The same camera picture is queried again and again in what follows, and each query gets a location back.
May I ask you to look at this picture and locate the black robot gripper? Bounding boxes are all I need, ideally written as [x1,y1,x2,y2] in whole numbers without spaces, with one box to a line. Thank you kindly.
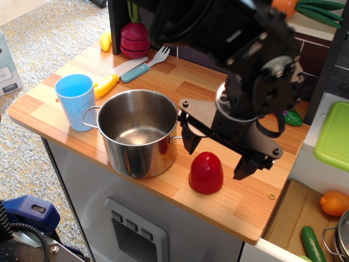
[177,84,283,180]

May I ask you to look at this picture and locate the stainless steel pot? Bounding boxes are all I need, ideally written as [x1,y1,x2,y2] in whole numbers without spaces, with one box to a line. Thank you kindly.
[82,90,179,178]

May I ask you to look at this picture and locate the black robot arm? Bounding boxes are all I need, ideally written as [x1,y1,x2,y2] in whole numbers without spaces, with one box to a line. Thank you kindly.
[140,1,303,180]

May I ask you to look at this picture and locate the small steel pot with lid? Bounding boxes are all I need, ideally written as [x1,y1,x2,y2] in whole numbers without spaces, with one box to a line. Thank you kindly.
[322,210,348,261]

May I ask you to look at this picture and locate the brown cardboard box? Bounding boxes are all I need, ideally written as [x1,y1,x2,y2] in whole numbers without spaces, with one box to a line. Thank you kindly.
[263,180,339,261]

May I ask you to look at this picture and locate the green plastic cutting board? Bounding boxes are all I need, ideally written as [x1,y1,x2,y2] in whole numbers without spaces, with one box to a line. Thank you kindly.
[314,102,348,172]

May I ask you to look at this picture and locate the grey toy oven panel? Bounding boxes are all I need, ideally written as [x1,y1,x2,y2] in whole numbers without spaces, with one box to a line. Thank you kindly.
[105,198,170,261]

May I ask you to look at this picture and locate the orange toy fruit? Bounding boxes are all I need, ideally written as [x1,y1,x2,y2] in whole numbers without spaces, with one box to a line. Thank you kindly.
[320,191,348,216]

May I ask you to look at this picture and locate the green toy cucumber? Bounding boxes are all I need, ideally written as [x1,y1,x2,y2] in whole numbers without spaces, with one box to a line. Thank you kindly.
[301,225,327,261]

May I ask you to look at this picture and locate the red wooden toy radish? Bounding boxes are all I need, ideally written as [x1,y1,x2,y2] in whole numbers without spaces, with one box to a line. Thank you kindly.
[120,1,151,58]

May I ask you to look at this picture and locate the light blue plastic cup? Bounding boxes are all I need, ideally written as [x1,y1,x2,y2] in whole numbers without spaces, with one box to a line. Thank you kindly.
[55,74,97,132]

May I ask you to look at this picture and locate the yellow toy banana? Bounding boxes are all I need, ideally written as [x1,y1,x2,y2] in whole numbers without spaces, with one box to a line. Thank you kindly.
[99,30,112,52]

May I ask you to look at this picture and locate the orange toy carrot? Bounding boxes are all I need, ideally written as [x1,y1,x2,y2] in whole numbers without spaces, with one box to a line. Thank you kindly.
[272,0,345,29]

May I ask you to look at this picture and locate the blue clamp tool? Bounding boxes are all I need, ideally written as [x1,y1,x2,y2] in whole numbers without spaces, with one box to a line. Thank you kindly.
[2,195,61,234]

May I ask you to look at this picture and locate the teal-handled toy fork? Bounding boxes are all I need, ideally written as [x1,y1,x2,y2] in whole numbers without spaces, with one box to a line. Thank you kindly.
[121,46,171,83]

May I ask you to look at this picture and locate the yellow-handled toy knife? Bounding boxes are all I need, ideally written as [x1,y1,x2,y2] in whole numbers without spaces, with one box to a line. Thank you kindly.
[93,56,148,98]

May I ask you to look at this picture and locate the black coiled cable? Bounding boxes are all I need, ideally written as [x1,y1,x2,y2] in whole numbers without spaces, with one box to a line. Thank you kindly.
[8,223,51,262]

